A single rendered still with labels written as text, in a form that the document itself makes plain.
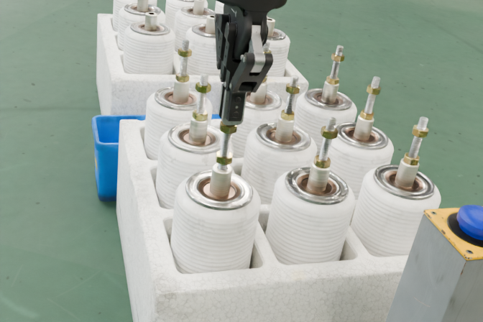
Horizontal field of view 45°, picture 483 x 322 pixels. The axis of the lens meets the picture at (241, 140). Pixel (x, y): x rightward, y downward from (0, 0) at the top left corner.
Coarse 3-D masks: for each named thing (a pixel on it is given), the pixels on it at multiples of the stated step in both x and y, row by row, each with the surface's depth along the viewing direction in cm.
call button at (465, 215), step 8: (464, 208) 53; (472, 208) 53; (480, 208) 53; (456, 216) 53; (464, 216) 51; (472, 216) 52; (480, 216) 52; (464, 224) 51; (472, 224) 51; (480, 224) 51; (464, 232) 52; (472, 232) 51; (480, 232) 50
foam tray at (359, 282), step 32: (128, 128) 89; (128, 160) 81; (128, 192) 81; (128, 224) 82; (160, 224) 69; (128, 256) 82; (160, 256) 64; (256, 256) 68; (352, 256) 70; (128, 288) 83; (160, 288) 59; (192, 288) 60; (224, 288) 61; (256, 288) 62; (288, 288) 64; (320, 288) 65; (352, 288) 67; (384, 288) 68; (160, 320) 61; (192, 320) 62; (224, 320) 63; (256, 320) 65; (288, 320) 66; (320, 320) 68; (352, 320) 69; (384, 320) 71
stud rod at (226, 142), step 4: (224, 136) 60; (228, 136) 60; (224, 140) 61; (228, 140) 60; (224, 144) 61; (228, 144) 61; (224, 148) 61; (228, 148) 61; (220, 152) 62; (224, 152) 61; (228, 152) 61; (224, 156) 61; (220, 168) 62; (224, 168) 62
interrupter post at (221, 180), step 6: (216, 168) 62; (228, 168) 63; (216, 174) 62; (222, 174) 62; (228, 174) 62; (216, 180) 62; (222, 180) 62; (228, 180) 62; (210, 186) 63; (216, 186) 63; (222, 186) 62; (228, 186) 63; (216, 192) 63; (222, 192) 63; (228, 192) 63
